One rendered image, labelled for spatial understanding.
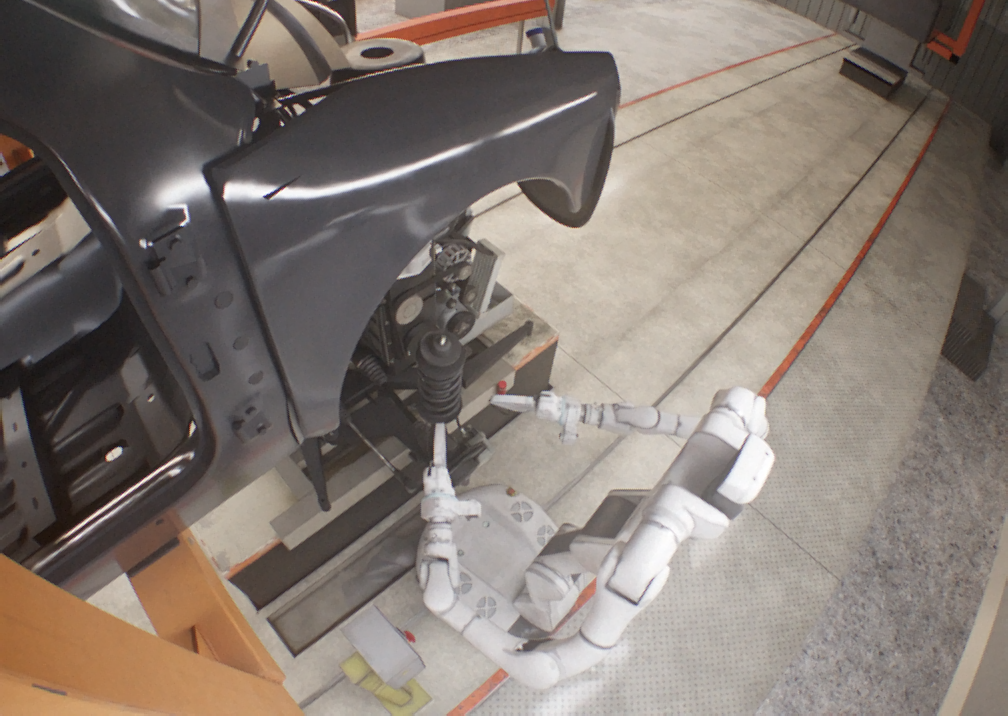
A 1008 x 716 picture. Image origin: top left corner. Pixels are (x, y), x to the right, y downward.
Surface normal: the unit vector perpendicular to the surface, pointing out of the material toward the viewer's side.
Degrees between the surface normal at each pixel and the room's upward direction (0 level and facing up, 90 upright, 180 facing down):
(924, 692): 0
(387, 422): 10
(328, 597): 0
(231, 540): 0
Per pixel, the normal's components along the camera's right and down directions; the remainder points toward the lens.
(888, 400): 0.07, -0.64
